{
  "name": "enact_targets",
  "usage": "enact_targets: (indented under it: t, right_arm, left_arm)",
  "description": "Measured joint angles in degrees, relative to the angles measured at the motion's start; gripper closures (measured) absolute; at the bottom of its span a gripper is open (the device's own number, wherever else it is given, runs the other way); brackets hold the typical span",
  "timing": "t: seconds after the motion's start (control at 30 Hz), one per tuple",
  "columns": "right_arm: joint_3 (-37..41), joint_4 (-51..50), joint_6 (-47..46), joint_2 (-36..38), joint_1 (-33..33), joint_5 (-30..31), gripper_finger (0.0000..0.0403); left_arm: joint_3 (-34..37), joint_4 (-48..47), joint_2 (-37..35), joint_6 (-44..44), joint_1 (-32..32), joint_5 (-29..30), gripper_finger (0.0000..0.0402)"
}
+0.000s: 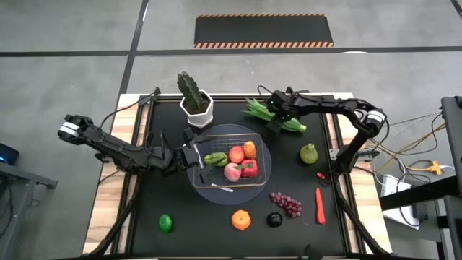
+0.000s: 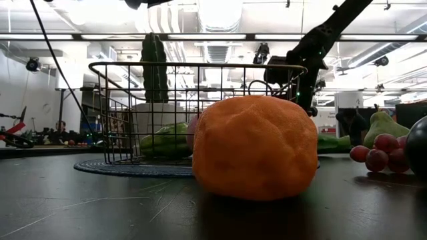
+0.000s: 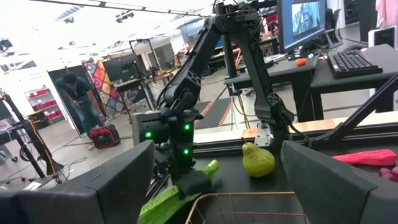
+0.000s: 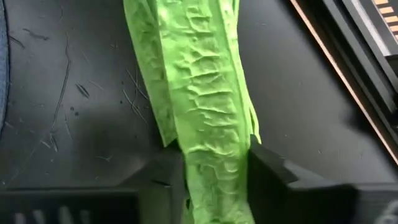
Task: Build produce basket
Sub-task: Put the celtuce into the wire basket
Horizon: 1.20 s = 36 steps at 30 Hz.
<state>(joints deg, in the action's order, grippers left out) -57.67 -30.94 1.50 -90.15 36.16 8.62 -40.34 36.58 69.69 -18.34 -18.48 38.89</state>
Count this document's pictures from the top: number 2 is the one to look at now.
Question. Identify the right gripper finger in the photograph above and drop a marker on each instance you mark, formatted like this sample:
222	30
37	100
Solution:
309	96

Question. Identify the round orange mandarin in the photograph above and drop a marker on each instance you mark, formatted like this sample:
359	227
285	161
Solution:
257	150

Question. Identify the green pear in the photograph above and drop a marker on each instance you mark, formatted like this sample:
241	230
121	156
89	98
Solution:
383	128

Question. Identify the purple grape bunch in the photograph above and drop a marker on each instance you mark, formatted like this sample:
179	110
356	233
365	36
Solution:
377	158

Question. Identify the pink peach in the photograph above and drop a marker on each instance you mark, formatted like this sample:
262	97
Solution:
192	131

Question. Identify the dark purple plum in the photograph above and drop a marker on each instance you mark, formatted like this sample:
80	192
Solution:
418	146

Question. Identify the green lime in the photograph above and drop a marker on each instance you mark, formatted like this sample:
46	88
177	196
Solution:
165	140

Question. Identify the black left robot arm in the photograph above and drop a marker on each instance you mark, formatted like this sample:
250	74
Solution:
146	3

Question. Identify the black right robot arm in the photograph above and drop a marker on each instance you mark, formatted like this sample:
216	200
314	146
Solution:
333	23

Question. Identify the black ceiling-hung device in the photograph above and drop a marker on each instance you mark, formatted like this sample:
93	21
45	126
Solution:
33	65
382	61
262	51

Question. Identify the person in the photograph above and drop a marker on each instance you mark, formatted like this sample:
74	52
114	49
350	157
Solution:
350	123
60	128

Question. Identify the green cactus plant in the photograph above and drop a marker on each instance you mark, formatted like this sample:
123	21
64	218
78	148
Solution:
153	66

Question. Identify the white hexagonal plant pot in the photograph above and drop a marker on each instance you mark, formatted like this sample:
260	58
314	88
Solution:
146	116

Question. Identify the blue storage box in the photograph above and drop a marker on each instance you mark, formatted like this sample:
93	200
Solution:
88	128

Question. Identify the red and black device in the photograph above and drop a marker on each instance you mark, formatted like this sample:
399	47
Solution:
15	128

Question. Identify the silver ceiling air duct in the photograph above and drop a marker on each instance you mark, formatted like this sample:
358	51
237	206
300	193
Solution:
218	50

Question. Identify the black aluminium table frame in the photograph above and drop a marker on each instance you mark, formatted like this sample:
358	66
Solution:
50	152

